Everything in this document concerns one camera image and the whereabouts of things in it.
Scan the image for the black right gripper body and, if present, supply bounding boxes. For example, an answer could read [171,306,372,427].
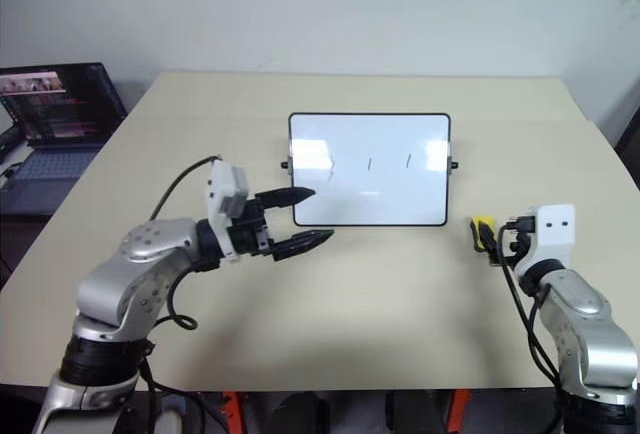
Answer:
[489,226,532,266]

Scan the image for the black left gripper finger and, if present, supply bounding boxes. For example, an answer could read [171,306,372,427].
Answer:
[271,229,335,262]
[256,186,317,211]

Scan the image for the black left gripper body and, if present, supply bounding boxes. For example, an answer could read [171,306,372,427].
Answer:
[227,193,276,258]

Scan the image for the black-framed whiteboard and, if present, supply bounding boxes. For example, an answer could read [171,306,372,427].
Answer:
[279,112,460,228]

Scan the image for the orange table leg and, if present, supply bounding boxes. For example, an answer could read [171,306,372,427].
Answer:
[221,390,247,434]
[448,388,472,434]

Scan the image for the dark rounded shape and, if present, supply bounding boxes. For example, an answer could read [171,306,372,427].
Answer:
[276,391,332,434]

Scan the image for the open grey laptop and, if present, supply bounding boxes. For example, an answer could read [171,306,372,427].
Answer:
[0,62,129,216]

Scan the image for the black device beside laptop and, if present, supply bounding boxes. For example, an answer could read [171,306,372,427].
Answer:
[0,123,24,165]

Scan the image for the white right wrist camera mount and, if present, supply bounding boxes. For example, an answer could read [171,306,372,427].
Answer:
[513,203,577,276]

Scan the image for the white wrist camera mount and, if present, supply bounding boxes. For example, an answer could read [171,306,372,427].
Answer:
[513,203,577,276]
[206,157,250,261]

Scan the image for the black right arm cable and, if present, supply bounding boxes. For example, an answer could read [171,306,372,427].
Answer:
[496,213,562,391]

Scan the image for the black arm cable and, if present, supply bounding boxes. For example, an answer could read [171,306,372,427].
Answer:
[496,213,562,391]
[142,154,224,395]

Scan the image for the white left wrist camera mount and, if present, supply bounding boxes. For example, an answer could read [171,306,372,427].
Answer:
[206,157,250,261]

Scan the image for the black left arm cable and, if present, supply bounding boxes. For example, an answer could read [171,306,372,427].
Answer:
[142,154,224,395]

